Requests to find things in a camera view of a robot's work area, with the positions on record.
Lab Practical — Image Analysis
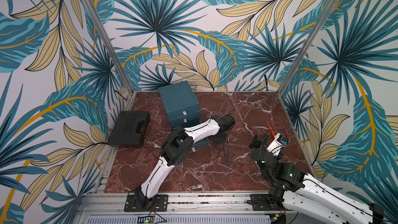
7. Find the small circuit board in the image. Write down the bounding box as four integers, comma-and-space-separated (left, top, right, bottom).
136, 216, 155, 224

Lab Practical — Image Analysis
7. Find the orange handled tool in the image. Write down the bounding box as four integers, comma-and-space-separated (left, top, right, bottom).
269, 126, 275, 138

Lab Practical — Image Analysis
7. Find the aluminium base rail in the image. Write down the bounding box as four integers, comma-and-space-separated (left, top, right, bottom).
71, 192, 343, 224

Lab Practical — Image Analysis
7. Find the teal drawer cabinet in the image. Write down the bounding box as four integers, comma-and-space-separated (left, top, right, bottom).
159, 82, 200, 128

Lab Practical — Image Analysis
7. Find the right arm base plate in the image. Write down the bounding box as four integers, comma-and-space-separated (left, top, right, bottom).
246, 194, 287, 213

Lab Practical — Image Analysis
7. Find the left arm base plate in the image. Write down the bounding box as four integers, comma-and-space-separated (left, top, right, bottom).
124, 195, 169, 213

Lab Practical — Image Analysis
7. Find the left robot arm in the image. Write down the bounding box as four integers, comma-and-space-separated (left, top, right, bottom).
134, 114, 235, 209

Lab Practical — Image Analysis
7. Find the black plastic case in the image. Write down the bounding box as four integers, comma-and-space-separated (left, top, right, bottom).
107, 111, 150, 148

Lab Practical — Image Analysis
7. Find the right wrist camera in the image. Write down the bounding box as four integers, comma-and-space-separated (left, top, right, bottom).
266, 133, 288, 157

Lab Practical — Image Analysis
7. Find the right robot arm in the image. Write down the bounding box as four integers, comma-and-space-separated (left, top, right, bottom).
248, 133, 385, 224

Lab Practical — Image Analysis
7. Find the teal bottom drawer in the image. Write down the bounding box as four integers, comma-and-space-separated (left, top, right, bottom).
185, 119, 208, 152

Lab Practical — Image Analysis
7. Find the brown pencil right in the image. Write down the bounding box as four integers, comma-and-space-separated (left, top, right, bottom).
222, 143, 228, 166

